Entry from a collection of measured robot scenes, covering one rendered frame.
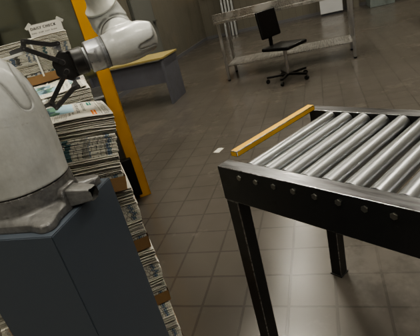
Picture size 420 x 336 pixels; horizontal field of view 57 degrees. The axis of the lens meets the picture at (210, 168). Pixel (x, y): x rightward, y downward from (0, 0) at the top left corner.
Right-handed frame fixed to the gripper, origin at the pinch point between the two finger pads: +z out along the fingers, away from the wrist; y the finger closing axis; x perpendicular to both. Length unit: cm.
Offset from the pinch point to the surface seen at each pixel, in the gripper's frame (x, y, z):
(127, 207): -9.9, 42.8, -13.1
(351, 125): -19, 46, -89
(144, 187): 160, 112, -26
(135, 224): -10, 49, -13
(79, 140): -13.3, 17.7, -9.4
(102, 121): -12.5, 15.4, -17.0
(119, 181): -13.3, 33.1, -14.4
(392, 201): -61, 44, -65
